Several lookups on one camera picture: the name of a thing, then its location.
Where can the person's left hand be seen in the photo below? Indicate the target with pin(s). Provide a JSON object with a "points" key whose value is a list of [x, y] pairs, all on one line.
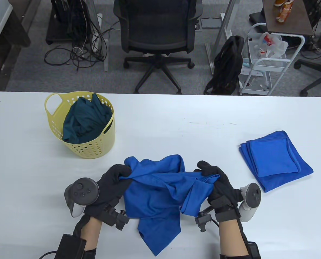
{"points": [[111, 186]]}

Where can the person's right hand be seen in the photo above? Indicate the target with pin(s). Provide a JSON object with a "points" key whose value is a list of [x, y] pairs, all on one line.
{"points": [[222, 191]]}

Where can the grey handheld controller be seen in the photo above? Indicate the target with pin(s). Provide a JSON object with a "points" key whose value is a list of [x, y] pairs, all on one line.
{"points": [[82, 191], [251, 197]]}

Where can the yellow plastic laundry basket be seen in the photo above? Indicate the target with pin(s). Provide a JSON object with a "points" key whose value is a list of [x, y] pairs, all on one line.
{"points": [[95, 151]]}

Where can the blue shirt clothes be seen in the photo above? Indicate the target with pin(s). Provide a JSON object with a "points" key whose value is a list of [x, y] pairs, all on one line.
{"points": [[155, 199]]}

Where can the blue towel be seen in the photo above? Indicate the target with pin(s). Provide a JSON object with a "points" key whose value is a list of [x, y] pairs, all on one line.
{"points": [[274, 183], [274, 156]]}

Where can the dark teal clothes garment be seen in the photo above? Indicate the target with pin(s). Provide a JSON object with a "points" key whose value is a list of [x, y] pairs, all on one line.
{"points": [[84, 121]]}

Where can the person's right forearm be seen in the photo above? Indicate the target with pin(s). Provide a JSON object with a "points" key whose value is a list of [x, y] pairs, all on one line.
{"points": [[232, 237]]}

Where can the person's left forearm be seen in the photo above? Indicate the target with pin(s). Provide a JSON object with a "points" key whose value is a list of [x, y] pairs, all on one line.
{"points": [[91, 232]]}

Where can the grey metal desk leg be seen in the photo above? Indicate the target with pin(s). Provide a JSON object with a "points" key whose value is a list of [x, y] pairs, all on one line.
{"points": [[106, 59]]}

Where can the black backpack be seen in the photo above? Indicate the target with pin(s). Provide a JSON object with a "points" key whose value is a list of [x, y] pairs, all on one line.
{"points": [[228, 62]]}

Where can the white rolling cart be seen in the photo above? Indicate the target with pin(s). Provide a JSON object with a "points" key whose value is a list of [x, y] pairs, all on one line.
{"points": [[271, 68]]}

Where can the white plastic bag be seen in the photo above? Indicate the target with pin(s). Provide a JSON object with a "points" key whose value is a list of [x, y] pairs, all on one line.
{"points": [[278, 47]]}

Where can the black office chair base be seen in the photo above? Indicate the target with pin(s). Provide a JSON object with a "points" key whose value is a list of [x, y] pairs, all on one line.
{"points": [[320, 70]]}

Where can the black mesh office chair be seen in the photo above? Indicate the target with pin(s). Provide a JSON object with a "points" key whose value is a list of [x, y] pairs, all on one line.
{"points": [[156, 24]]}

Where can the grey floor plate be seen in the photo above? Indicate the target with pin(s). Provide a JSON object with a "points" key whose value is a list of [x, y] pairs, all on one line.
{"points": [[210, 23]]}

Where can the white metal desk leg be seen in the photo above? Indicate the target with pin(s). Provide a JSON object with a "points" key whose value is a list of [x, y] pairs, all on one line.
{"points": [[225, 21]]}

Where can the black computer tower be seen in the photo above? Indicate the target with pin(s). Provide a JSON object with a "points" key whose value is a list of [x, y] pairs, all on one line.
{"points": [[66, 16]]}

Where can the black flat stand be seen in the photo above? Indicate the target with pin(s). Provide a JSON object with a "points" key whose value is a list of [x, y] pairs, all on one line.
{"points": [[257, 17]]}

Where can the white desk with dark side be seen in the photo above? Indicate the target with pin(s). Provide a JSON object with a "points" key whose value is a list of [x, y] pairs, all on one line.
{"points": [[14, 32]]}

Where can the brown wooden side table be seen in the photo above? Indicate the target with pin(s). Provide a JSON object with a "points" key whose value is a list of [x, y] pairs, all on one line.
{"points": [[293, 19]]}

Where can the orange bottle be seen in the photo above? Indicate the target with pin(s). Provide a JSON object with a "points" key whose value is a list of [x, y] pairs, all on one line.
{"points": [[278, 2], [283, 12]]}

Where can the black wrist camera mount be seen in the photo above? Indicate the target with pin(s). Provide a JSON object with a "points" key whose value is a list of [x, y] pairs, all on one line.
{"points": [[114, 217], [203, 220]]}

